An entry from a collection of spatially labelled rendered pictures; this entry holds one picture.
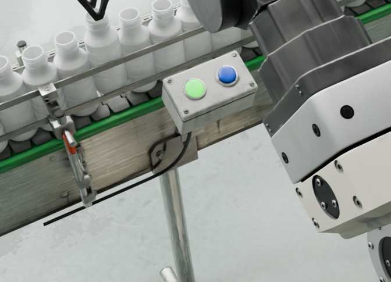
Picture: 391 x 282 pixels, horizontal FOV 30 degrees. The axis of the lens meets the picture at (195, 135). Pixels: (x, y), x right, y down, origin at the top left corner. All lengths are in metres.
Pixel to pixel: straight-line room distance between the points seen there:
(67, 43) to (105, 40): 0.06
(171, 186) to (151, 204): 0.88
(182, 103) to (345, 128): 0.71
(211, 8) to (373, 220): 0.21
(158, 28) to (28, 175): 0.35
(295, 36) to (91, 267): 1.87
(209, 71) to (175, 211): 0.52
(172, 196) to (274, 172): 0.94
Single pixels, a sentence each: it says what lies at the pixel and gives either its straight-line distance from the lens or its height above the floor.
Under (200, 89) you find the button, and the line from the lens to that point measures 1.19.
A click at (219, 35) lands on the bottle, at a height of 1.07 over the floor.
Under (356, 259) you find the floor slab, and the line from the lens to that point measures 2.32.
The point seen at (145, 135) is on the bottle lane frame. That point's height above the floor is 0.93.
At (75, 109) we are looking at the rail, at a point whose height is 1.04.
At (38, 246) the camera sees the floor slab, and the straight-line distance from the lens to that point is 2.44.
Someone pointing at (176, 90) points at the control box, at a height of 1.11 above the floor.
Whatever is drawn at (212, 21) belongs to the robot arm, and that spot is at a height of 1.56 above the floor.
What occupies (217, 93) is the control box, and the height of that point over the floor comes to 1.10.
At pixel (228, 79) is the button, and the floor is 1.12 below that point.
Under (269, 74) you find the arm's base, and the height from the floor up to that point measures 1.56.
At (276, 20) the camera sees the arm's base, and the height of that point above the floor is 1.59.
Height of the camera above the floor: 1.93
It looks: 47 degrees down
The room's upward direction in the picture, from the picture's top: 7 degrees counter-clockwise
